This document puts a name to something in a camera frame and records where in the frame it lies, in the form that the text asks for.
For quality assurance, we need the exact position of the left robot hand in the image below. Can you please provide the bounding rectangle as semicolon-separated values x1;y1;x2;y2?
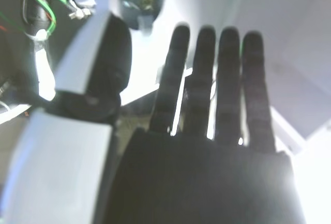
0;11;306;224

